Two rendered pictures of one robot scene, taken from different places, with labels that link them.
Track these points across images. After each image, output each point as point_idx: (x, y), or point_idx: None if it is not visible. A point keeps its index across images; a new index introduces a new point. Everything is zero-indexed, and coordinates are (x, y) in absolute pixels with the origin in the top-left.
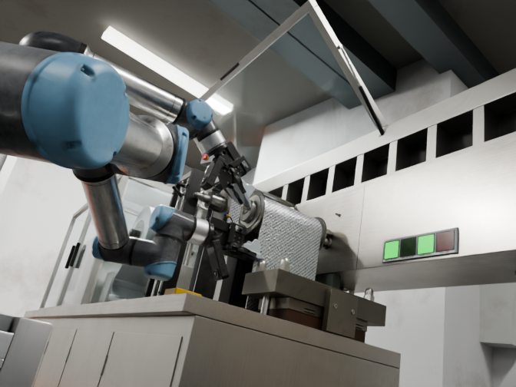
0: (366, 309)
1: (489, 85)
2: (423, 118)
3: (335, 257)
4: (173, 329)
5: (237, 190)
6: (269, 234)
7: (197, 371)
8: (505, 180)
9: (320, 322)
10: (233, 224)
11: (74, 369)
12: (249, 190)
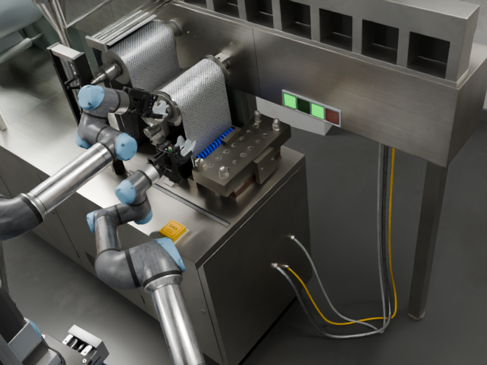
0: (278, 141)
1: (367, 3)
2: None
3: (238, 79)
4: None
5: None
6: (190, 123)
7: (213, 277)
8: (375, 96)
9: (254, 177)
10: (170, 154)
11: (69, 206)
12: (163, 108)
